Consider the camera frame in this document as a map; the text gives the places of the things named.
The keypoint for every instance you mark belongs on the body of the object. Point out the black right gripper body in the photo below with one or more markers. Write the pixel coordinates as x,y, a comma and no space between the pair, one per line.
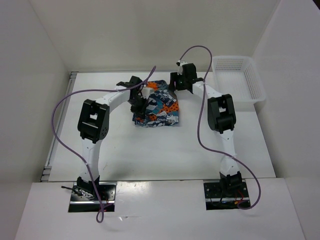
180,84

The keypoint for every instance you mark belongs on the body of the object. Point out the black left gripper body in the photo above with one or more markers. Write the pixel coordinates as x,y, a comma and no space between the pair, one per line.
138,104

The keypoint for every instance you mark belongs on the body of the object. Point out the colourful patterned shorts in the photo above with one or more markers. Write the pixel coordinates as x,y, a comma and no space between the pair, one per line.
162,107

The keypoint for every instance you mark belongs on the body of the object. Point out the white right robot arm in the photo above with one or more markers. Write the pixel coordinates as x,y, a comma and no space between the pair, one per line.
221,118

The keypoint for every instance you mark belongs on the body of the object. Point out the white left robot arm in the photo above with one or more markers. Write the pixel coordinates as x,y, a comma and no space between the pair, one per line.
93,126

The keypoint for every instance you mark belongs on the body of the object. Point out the white perforated plastic basket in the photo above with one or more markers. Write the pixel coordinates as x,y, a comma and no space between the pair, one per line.
238,76

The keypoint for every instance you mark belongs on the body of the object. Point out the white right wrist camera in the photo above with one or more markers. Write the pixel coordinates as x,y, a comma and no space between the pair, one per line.
180,64

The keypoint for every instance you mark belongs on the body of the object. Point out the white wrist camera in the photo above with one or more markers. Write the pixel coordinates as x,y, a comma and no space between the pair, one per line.
146,92
180,64

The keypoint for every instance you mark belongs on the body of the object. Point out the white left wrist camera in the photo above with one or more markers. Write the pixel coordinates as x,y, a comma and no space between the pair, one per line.
146,92

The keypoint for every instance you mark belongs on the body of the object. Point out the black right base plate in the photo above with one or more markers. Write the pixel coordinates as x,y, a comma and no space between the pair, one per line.
215,199

